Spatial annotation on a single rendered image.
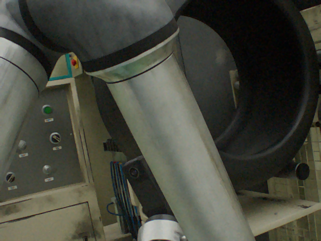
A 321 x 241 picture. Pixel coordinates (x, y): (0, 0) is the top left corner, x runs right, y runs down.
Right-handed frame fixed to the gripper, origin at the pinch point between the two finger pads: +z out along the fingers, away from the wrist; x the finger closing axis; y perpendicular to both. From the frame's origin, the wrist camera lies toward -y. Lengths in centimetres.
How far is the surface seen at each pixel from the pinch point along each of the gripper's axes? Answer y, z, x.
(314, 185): 76, 39, 7
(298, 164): 33.5, 11.4, 16.8
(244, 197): 46, 21, -6
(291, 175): 34.9, 10.4, 13.8
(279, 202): 44.0, 11.4, 5.3
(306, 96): 23.8, 22.2, 26.5
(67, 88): -3, 55, -44
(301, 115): 25.1, 18.1, 23.2
